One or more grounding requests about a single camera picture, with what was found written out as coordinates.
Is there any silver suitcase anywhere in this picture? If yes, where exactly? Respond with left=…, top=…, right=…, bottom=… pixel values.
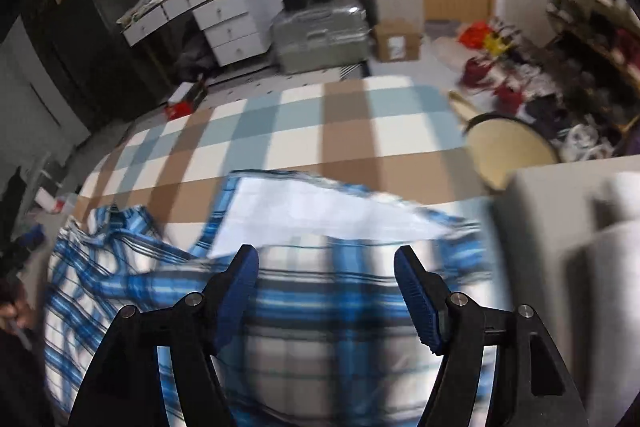
left=270, top=0, right=373, bottom=75

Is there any white desk with drawers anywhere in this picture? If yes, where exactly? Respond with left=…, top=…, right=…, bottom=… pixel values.
left=117, top=0, right=268, bottom=68

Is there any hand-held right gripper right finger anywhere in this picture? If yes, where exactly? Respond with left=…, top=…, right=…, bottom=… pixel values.
left=394, top=245, right=586, bottom=427

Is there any checkered blanket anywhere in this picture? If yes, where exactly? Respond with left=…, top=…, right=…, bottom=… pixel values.
left=75, top=76, right=496, bottom=228

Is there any person's left hand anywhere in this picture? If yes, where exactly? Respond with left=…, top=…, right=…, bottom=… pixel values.
left=0, top=289, right=32, bottom=333

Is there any white pillow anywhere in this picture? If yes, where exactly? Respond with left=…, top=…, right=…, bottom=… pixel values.
left=565, top=172, right=640, bottom=427

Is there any person's left forearm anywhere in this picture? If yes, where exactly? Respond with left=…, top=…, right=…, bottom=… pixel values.
left=0, top=327, right=56, bottom=427

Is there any black cabinet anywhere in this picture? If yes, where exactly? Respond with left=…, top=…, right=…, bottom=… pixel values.
left=22, top=0, right=173, bottom=132

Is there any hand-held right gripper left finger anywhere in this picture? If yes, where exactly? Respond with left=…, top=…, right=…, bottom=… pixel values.
left=67, top=244, right=261, bottom=427

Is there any grey upholstered headboard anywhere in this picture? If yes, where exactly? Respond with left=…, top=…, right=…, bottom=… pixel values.
left=492, top=156, right=640, bottom=408

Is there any blue plaid shirt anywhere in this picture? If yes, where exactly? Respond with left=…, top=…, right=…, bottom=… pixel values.
left=42, top=171, right=506, bottom=427

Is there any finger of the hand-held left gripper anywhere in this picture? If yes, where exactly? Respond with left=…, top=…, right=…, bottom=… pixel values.
left=15, top=225, right=46, bottom=258

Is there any dark red bag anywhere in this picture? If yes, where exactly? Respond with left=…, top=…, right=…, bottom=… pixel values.
left=460, top=57, right=501, bottom=88

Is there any shoe rack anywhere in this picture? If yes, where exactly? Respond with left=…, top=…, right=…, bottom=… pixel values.
left=537, top=0, right=640, bottom=158

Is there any round beige stool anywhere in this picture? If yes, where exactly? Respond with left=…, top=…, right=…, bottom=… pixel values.
left=465, top=114, right=560, bottom=194

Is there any orange plastic bag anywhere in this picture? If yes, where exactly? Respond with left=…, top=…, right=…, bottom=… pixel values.
left=457, top=21, right=493, bottom=50

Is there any cardboard box with label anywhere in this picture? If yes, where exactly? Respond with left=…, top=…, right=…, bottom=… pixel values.
left=372, top=19, right=423, bottom=62

